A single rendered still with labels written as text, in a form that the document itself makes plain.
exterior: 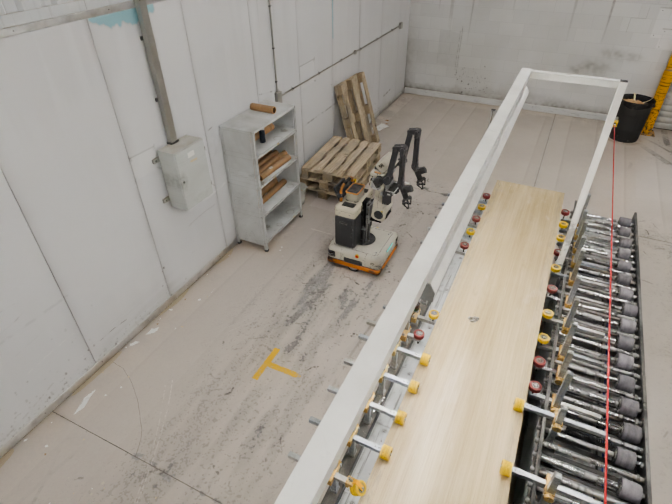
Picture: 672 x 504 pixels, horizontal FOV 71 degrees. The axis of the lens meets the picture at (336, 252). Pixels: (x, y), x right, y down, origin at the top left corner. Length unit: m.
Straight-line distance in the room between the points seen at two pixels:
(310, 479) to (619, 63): 9.86
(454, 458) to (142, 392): 2.81
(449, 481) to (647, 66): 8.79
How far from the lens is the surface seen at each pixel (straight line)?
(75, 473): 4.41
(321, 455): 1.16
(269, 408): 4.26
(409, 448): 3.00
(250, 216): 5.67
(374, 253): 5.29
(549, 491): 2.97
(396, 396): 3.53
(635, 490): 3.33
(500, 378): 3.42
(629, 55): 10.42
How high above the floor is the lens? 3.47
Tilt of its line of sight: 37 degrees down
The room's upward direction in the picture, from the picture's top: 1 degrees counter-clockwise
